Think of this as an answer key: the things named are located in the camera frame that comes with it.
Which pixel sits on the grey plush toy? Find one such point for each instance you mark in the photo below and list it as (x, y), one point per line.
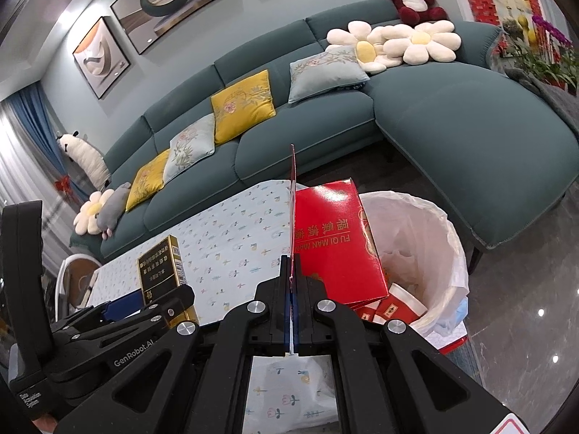
(113, 210)

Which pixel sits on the blue curtain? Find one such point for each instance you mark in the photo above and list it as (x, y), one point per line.
(43, 135)

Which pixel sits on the red curtain bow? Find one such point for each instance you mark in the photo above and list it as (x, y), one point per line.
(64, 186)

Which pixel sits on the small white flower cushion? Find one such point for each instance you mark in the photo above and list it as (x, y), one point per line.
(92, 214)

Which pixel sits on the black and gold box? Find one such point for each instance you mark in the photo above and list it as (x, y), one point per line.
(160, 271)

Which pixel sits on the white bag-lined waste bin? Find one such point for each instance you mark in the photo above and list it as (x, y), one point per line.
(420, 244)

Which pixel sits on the green potted plants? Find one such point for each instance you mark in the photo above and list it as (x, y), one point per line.
(543, 65)

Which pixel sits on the small yellow embroidered cushion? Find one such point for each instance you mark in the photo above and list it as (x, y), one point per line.
(144, 185)

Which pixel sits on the white chair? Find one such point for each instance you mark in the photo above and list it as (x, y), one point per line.
(74, 280)

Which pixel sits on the wide light blue cushion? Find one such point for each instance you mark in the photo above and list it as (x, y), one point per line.
(323, 74)

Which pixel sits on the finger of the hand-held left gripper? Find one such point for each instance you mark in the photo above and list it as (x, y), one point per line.
(124, 305)
(172, 300)

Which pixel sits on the small abstract wall picture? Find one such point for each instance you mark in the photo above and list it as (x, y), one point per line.
(102, 56)

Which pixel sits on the red gift box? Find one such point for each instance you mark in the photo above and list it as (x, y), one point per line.
(334, 244)

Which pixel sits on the purple orchid plant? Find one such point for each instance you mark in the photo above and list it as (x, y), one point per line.
(552, 31)

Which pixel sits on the teal sectional sofa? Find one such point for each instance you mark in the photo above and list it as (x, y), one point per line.
(452, 144)

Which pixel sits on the large yellow embroidered cushion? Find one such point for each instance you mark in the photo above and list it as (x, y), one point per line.
(242, 108)

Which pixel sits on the white panda plush pillow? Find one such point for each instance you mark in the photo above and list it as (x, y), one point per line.
(86, 156)

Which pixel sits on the white sheer curtain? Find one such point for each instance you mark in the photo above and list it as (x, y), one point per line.
(22, 172)

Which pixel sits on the grey blanket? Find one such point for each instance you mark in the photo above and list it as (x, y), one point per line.
(558, 95)

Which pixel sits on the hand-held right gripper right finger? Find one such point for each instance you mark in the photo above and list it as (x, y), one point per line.
(304, 316)

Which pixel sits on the floral patterned tablecloth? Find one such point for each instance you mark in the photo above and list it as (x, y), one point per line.
(226, 244)

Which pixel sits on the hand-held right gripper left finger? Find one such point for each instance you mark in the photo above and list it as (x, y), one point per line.
(285, 316)

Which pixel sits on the narrow light blue cushion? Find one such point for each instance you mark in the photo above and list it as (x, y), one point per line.
(190, 151)

